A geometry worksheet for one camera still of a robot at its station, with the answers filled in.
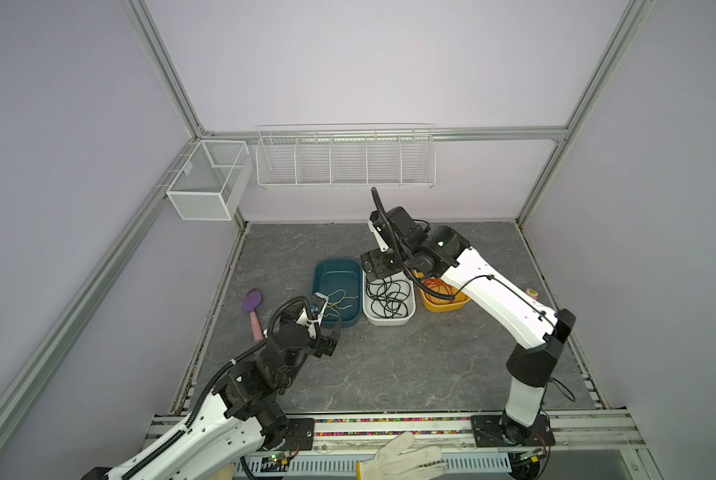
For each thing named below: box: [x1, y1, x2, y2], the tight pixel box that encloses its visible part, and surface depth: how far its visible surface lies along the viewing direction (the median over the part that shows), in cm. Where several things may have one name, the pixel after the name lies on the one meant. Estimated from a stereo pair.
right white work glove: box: [356, 432, 446, 480], surface depth 71 cm
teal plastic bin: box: [312, 258, 363, 328], surface depth 101 cm
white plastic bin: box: [362, 270, 416, 326], surface depth 98 cm
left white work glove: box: [208, 463, 235, 480], surface depth 70 cm
